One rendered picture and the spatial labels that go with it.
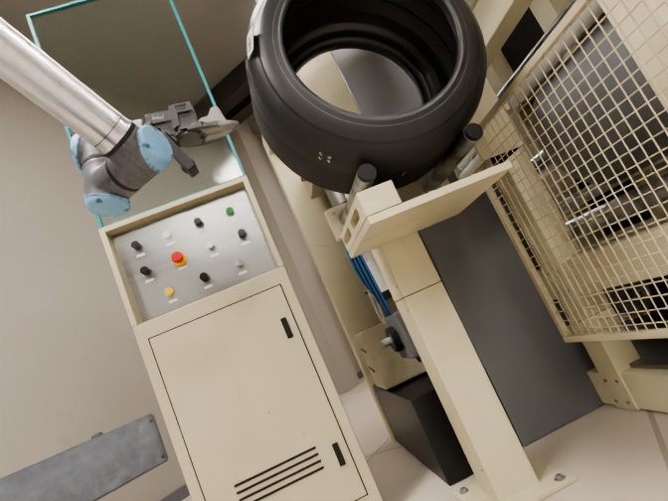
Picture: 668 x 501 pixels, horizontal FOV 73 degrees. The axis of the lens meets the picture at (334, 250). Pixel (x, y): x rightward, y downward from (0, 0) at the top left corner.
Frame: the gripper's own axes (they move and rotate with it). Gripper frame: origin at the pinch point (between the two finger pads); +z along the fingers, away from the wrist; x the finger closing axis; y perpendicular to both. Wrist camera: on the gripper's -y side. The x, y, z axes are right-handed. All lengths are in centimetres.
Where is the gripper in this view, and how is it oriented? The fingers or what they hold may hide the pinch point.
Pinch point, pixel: (234, 126)
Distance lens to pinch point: 117.0
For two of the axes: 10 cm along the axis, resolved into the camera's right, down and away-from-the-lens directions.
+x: -0.8, 2.3, 9.7
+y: -2.8, -9.4, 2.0
